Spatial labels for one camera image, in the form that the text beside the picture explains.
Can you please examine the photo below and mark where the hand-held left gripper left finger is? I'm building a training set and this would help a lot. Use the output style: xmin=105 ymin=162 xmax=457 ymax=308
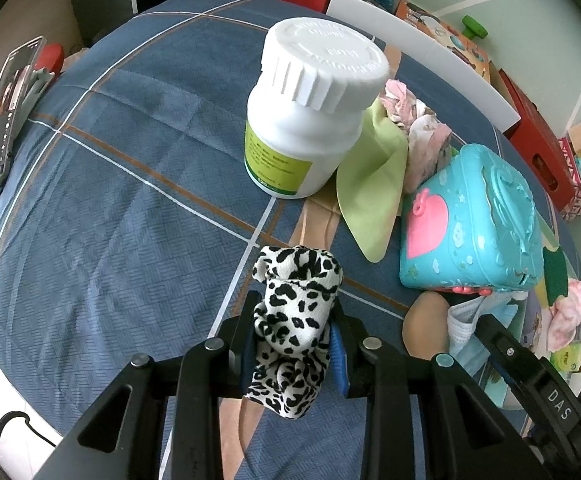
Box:
xmin=35 ymin=291 xmax=264 ymax=480

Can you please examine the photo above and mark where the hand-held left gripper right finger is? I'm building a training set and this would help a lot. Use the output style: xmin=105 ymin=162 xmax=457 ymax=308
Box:
xmin=328 ymin=300 xmax=551 ymax=480

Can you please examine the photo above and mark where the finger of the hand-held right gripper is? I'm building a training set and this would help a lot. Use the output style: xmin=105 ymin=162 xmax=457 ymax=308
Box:
xmin=475 ymin=314 xmax=546 ymax=397

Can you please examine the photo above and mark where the green tissue pack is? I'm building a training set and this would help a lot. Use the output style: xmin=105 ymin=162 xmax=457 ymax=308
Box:
xmin=551 ymin=341 xmax=581 ymax=375

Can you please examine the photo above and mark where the blue face mask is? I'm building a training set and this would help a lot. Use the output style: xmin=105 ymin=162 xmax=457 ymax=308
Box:
xmin=445 ymin=295 xmax=516 ymax=376

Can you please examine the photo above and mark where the leopard print scrunchie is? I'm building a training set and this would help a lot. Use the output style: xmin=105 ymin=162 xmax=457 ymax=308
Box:
xmin=243 ymin=245 xmax=344 ymax=421

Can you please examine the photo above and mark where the pink and white fluffy cloth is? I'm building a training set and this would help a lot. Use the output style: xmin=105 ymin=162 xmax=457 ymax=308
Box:
xmin=548 ymin=280 xmax=581 ymax=352

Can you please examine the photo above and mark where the green and yellow sponge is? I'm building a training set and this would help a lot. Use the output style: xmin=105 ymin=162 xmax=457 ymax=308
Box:
xmin=542 ymin=245 xmax=570 ymax=309

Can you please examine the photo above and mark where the light green cloth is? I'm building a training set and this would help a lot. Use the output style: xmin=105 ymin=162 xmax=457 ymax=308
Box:
xmin=335 ymin=97 xmax=409 ymax=263

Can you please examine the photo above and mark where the beige powder puff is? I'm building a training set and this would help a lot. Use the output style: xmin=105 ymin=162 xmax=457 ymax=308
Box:
xmin=403 ymin=292 xmax=451 ymax=358

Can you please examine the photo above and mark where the teal plastic toy box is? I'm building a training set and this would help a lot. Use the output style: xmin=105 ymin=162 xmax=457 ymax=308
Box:
xmin=399 ymin=143 xmax=544 ymax=293

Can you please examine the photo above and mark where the pink patterned box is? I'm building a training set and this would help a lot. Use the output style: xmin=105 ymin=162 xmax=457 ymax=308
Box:
xmin=558 ymin=137 xmax=581 ymax=221

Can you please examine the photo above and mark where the red cardboard box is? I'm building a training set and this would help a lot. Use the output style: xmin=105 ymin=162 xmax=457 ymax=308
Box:
xmin=498 ymin=67 xmax=576 ymax=211

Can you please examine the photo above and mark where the white plastic bottle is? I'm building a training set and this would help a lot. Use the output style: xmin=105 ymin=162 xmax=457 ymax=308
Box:
xmin=244 ymin=17 xmax=390 ymax=198

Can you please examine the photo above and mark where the pink floral cloth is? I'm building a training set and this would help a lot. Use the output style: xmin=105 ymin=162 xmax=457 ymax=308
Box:
xmin=381 ymin=80 xmax=454 ymax=193

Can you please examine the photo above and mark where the white board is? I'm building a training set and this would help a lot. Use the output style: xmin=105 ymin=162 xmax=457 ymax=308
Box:
xmin=327 ymin=0 xmax=521 ymax=133

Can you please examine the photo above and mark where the colourful printed toy box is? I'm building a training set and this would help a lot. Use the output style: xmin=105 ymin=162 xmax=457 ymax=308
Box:
xmin=395 ymin=0 xmax=491 ymax=81

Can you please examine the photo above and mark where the green toy knob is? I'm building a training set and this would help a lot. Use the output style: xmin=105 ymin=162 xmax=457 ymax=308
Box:
xmin=461 ymin=15 xmax=489 ymax=41

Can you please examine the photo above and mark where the smartphone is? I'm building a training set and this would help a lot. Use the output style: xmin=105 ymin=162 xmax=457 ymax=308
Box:
xmin=0 ymin=36 xmax=46 ymax=186

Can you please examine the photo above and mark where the black cabinet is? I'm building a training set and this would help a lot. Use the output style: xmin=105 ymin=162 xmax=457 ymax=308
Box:
xmin=68 ymin=0 xmax=136 ymax=51

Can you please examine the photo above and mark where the black cable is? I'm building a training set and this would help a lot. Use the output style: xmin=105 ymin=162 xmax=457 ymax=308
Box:
xmin=0 ymin=410 xmax=56 ymax=448

